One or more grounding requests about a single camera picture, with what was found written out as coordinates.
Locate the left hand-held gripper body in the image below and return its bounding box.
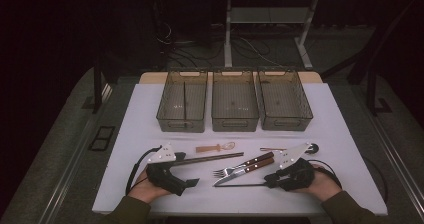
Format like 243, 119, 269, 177
145, 143, 192, 197

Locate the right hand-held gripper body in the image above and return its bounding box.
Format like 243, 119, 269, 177
266, 142, 315, 192

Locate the wooden-handled steel knife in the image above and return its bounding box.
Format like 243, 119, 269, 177
212, 157, 276, 188

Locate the wooden-handled steel fork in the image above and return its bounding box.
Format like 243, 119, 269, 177
213, 151, 275, 179

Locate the metal spoon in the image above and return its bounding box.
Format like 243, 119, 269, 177
259, 143, 320, 154

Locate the smoky transparent plastic bin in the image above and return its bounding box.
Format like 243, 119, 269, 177
156, 69, 209, 134
211, 69, 260, 133
257, 68, 314, 132

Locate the white table mat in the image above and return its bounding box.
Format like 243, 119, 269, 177
92, 82, 389, 217

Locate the black stand leg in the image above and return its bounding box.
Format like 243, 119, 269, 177
92, 58, 105, 114
365, 68, 394, 116

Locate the left hand-held gripper cable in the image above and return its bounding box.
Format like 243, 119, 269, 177
125, 146, 163, 196

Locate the thin black cable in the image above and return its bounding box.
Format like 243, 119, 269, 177
363, 156, 390, 205

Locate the aluminium floor rail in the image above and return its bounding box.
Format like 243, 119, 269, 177
361, 93, 424, 215
39, 83, 113, 224

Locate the tangle of black floor cables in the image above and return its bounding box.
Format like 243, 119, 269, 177
154, 20, 284, 69

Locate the white floor cable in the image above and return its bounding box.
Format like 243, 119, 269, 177
238, 37, 284, 68

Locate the grey metal desk frame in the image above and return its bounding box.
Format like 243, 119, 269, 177
223, 0, 320, 71

